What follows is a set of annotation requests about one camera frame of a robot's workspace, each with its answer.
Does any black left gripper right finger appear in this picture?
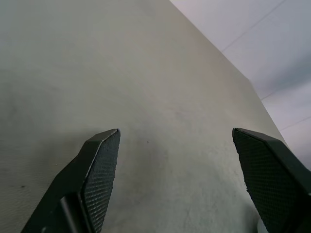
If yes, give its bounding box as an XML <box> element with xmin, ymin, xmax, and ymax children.
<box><xmin>232</xmin><ymin>127</ymin><xmax>311</xmax><ymax>233</ymax></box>

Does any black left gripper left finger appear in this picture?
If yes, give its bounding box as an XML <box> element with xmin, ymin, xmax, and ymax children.
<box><xmin>20</xmin><ymin>128</ymin><xmax>121</xmax><ymax>233</ymax></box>

